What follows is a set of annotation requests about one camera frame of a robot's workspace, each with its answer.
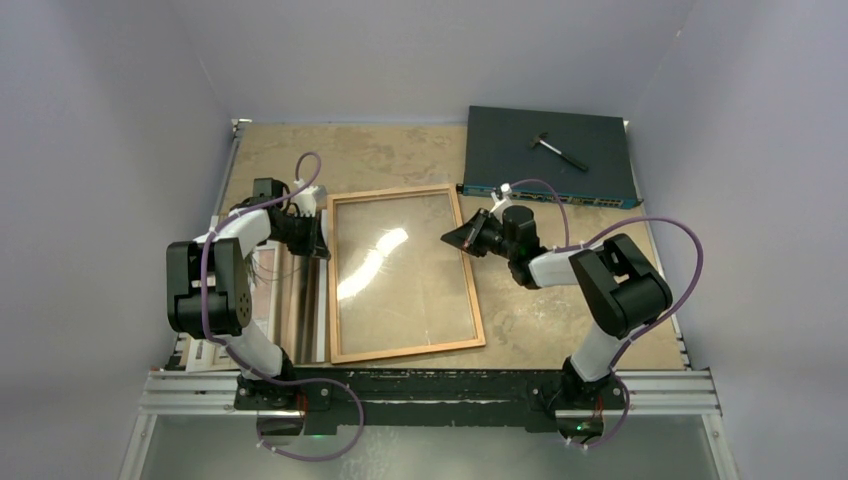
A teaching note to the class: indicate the glossy photo print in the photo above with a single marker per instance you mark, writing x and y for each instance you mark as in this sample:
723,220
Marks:
279,282

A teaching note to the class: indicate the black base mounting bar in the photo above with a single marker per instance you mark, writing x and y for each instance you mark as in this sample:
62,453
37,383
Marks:
538,401

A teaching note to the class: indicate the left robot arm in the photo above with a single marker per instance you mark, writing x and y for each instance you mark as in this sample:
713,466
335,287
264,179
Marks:
208,280

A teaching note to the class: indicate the small black hammer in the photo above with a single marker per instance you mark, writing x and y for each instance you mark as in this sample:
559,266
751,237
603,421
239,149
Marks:
541,140

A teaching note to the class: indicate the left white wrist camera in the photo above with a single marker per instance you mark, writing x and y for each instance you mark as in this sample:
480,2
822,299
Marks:
310,199

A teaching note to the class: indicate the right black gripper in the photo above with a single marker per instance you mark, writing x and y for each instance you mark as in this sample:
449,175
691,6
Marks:
467,236

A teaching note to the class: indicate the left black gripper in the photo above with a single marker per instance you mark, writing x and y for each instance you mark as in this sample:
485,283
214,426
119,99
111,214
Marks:
314,245

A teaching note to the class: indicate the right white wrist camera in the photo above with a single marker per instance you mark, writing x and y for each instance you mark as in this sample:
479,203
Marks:
502,198

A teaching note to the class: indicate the clear glass pane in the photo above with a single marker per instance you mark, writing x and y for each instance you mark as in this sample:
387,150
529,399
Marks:
404,272

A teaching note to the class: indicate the dark network switch box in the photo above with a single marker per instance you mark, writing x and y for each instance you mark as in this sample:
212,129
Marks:
583,159

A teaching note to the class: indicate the aluminium rail frame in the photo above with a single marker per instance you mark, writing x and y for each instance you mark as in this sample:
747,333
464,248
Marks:
189,429

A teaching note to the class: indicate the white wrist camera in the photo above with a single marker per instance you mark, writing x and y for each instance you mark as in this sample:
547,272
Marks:
502,198
310,199

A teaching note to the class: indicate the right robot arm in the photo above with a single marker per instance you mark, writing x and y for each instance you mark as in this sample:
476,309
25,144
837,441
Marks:
620,286

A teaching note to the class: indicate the orange wooden picture frame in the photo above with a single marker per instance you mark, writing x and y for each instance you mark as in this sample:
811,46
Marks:
474,291

